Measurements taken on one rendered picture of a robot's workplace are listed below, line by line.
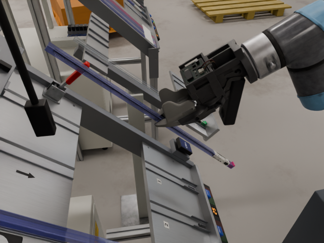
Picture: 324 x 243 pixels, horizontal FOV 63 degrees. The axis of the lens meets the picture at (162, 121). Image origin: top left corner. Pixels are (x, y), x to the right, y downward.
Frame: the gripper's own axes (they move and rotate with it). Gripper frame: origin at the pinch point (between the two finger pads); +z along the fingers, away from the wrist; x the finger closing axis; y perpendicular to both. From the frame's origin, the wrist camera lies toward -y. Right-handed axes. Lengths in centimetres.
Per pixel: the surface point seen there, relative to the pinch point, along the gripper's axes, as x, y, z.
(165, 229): 15.3, -12.4, 9.3
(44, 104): 17.0, 24.0, 3.4
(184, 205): 7.1, -20.6, 7.2
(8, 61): -0.1, 26.1, 13.0
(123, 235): -10, -50, 46
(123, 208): -42, -75, 64
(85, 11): -263, -30, 70
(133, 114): -34.4, -19.0, 17.6
